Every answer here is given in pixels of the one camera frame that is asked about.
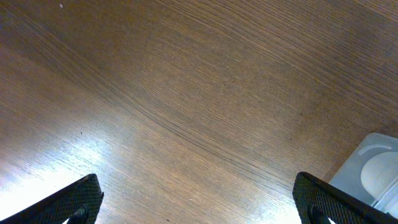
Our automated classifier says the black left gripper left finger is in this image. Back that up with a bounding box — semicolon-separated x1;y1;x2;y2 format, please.
1;174;104;224

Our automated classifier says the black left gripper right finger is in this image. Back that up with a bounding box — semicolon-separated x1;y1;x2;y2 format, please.
292;172;397;224

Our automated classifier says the clear plastic storage container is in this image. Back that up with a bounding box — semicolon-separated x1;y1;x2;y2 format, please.
329;133;397;218

